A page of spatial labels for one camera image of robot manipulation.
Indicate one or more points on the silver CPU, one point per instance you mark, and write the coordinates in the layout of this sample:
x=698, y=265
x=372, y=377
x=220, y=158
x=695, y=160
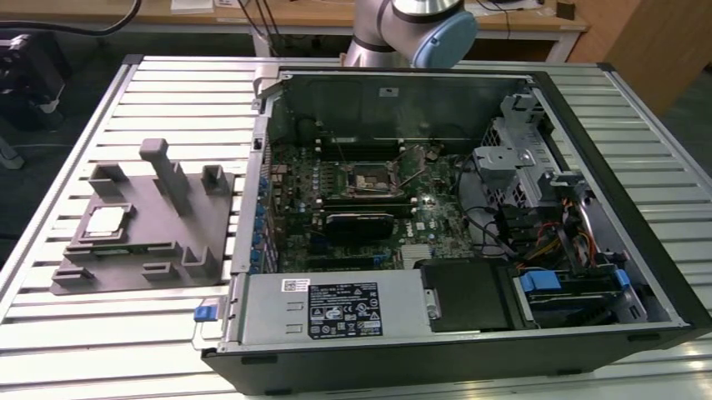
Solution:
x=106, y=221

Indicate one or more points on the metal locking lever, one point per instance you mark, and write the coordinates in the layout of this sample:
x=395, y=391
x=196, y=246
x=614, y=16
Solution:
x=345, y=155
x=415, y=175

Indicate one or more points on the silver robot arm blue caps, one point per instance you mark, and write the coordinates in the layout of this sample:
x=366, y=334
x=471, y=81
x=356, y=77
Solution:
x=379, y=25

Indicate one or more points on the CPU socket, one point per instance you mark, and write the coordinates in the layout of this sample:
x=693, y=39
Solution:
x=368, y=179

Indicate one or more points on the grey chair base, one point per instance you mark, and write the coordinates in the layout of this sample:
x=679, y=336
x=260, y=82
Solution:
x=12, y=156

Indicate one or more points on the wooden desk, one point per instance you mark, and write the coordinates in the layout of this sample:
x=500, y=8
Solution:
x=168, y=16

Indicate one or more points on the white paper sheet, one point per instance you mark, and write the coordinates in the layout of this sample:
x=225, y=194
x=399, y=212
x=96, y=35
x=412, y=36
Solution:
x=192, y=4

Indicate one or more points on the small white box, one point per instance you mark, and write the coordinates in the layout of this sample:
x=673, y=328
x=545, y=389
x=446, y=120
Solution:
x=231, y=3

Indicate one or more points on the grey parts rack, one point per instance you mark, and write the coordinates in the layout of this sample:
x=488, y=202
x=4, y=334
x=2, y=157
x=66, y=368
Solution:
x=140, y=225

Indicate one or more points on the RAM slot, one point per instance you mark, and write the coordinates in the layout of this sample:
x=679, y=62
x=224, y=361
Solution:
x=362, y=144
x=362, y=155

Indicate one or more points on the blue case latch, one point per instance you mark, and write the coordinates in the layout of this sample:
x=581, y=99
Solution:
x=205, y=313

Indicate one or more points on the black RAM stick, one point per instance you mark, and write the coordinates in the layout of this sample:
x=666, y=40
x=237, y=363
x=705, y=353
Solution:
x=364, y=208
x=364, y=200

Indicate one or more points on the black graphics card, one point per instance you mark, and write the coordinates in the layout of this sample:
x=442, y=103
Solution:
x=356, y=229

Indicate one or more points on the silver power supply unit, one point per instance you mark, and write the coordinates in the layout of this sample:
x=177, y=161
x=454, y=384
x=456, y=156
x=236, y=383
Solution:
x=268, y=308

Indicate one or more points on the green motherboard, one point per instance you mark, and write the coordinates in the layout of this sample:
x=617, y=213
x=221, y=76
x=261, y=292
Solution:
x=440, y=216

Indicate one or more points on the small silver heatsink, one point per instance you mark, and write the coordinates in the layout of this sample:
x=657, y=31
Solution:
x=418, y=254

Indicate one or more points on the silver metal drive cage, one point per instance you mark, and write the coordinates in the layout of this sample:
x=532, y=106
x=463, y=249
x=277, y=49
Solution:
x=502, y=162

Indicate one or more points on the black plastic shroud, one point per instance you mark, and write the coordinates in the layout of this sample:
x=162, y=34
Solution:
x=468, y=291

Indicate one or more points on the black open PC case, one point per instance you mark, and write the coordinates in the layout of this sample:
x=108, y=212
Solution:
x=390, y=366

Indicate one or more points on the small black box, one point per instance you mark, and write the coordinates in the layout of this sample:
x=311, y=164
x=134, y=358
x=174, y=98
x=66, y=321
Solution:
x=566, y=10

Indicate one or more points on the blue disk carrier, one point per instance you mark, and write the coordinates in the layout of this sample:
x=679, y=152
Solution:
x=541, y=282

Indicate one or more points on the wooden cabinet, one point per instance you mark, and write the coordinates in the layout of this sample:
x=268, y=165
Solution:
x=657, y=50

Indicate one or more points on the blue plastic clip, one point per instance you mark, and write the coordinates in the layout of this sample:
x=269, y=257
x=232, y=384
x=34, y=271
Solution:
x=622, y=278

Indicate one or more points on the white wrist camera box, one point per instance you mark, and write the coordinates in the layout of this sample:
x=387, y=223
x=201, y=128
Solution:
x=49, y=106

